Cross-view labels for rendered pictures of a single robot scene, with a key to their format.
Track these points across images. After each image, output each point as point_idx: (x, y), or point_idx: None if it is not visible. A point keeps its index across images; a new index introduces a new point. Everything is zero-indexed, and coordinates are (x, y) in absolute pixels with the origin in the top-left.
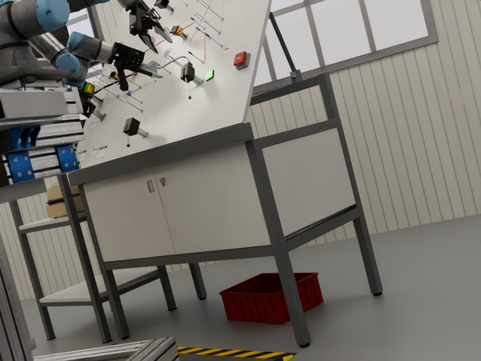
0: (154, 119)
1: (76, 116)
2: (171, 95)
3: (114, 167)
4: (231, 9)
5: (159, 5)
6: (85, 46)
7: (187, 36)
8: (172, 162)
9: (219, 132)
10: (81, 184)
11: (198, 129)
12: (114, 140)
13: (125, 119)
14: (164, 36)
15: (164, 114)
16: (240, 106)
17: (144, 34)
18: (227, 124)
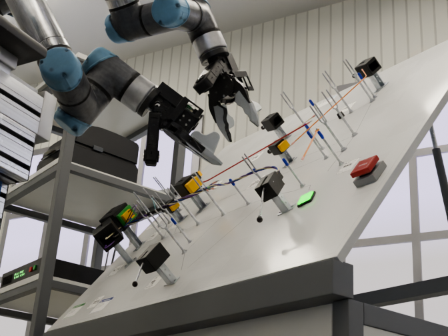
0: (195, 261)
1: (31, 135)
2: (235, 229)
3: (107, 327)
4: (373, 122)
5: (267, 123)
6: (110, 69)
7: (292, 161)
8: (195, 331)
9: (289, 272)
10: None
11: (255, 270)
12: (128, 289)
13: None
14: (247, 110)
15: (213, 253)
16: (343, 234)
17: (219, 105)
18: (308, 261)
